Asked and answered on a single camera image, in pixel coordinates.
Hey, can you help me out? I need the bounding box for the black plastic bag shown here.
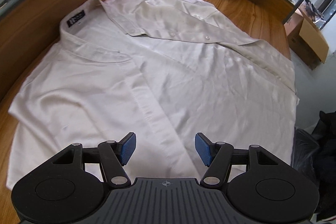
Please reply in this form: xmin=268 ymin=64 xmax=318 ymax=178
xmin=291 ymin=127 xmax=322 ymax=188

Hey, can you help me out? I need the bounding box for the cream short-sleeved shirt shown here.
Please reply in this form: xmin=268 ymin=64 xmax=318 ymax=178
xmin=7 ymin=0 xmax=300 ymax=188

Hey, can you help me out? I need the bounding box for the cardboard box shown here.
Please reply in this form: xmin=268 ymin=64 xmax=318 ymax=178
xmin=285 ymin=7 xmax=330 ymax=71

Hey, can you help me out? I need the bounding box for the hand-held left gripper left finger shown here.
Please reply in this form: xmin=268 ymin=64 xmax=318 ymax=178
xmin=50 ymin=132 xmax=137 ymax=187

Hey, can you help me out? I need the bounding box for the dark cloth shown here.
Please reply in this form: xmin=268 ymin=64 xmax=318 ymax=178
xmin=312 ymin=110 xmax=336 ymax=214

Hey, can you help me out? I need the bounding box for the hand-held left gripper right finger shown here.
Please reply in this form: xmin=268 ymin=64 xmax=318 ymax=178
xmin=195 ymin=132 xmax=283 ymax=187

